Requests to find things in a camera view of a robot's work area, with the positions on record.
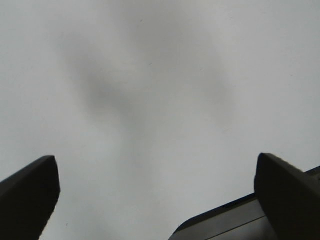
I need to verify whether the dark robot base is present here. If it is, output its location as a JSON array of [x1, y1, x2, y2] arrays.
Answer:
[[167, 165, 320, 240]]

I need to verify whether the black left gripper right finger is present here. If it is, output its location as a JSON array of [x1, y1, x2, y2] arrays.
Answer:
[[254, 153, 320, 240]]

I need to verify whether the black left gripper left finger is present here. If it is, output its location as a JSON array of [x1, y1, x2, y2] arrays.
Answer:
[[0, 155, 61, 240]]

